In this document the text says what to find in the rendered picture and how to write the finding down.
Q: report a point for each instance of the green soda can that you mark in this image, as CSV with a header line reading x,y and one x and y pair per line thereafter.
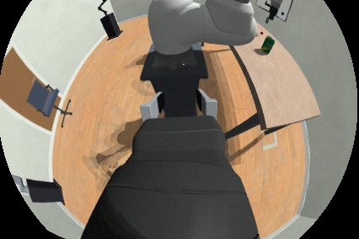
x,y
268,43

